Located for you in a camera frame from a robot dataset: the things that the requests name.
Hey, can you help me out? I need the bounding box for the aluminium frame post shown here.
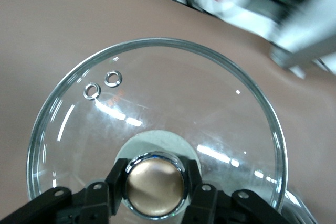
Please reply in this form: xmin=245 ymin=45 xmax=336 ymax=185
xmin=269 ymin=0 xmax=336 ymax=79

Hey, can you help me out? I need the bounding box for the steel pot with grey handles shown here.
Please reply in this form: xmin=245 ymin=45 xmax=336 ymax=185
xmin=281 ymin=189 xmax=320 ymax=224

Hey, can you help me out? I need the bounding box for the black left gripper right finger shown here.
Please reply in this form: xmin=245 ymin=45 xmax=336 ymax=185
xmin=183 ymin=158 xmax=299 ymax=224

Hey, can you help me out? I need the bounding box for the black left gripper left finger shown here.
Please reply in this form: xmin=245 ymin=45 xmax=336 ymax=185
xmin=0 ymin=157 xmax=129 ymax=224

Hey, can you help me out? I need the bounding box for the brown table mat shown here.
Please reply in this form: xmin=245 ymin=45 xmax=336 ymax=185
xmin=0 ymin=0 xmax=336 ymax=224

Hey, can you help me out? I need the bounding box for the glass lid with copper knob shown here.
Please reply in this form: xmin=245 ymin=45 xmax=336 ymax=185
xmin=26 ymin=37 xmax=289 ymax=221

